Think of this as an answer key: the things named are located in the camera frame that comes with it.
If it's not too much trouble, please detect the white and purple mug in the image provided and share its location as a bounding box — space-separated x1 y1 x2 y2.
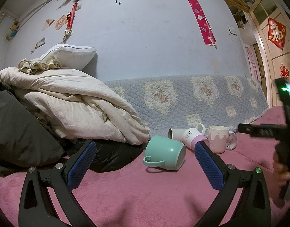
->
182 124 210 151

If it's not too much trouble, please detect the plain white cup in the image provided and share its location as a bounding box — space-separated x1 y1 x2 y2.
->
168 128 188 142

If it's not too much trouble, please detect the person right hand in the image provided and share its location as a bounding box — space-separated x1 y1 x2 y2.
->
273 152 290 187

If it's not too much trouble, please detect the pink drip pattern mug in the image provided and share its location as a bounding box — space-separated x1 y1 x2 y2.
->
208 126 238 154

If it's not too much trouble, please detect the pink hanging cloth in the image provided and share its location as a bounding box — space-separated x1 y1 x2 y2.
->
246 47 262 81

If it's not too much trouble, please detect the red paper-cut door sticker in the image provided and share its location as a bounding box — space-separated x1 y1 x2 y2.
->
280 63 290 80

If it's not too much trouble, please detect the dark grey blanket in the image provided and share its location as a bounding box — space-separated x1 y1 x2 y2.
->
0 83 64 176

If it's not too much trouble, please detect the black glossy jacket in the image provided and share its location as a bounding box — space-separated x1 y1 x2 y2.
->
58 138 144 173

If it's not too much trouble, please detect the mint green mug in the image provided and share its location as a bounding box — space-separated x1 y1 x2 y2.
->
143 136 187 171

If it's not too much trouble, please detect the red fu diamond poster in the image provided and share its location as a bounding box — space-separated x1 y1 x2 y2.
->
268 17 287 51

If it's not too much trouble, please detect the blue quilted floral cover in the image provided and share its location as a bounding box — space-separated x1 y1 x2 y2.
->
106 75 269 137

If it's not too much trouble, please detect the red height chart banner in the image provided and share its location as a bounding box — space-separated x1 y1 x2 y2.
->
188 0 217 48

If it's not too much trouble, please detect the cream wooden door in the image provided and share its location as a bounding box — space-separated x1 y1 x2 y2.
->
250 0 290 107

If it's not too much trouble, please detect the cream folded duvet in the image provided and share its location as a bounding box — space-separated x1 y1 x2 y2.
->
0 67 150 145

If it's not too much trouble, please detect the cream crumpled cloth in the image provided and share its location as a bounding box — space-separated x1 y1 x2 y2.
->
18 56 62 75

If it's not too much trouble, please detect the white pillow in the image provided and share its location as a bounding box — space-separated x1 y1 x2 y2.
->
40 44 97 70

